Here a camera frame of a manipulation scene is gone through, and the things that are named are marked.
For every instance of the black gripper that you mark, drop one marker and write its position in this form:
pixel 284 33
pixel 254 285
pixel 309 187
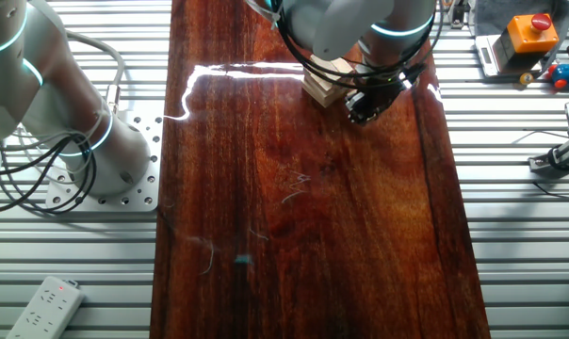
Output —
pixel 378 96

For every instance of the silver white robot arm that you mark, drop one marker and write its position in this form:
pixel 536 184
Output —
pixel 11 94

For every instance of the white digital scale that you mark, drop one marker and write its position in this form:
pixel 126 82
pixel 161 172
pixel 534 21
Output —
pixel 484 66

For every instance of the reddish brown wooden board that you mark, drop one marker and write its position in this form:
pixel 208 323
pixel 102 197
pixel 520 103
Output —
pixel 313 235

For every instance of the small yellow ball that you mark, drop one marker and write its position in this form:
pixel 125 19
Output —
pixel 526 78

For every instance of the orange emergency stop box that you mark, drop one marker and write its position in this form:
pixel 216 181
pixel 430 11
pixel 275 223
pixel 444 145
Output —
pixel 529 35

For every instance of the blue plastic toy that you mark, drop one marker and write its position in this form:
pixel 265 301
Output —
pixel 564 75

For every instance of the white power strip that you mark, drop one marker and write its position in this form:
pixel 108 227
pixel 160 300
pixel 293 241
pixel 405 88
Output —
pixel 44 311

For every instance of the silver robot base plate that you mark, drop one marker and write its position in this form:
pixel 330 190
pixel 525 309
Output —
pixel 143 188

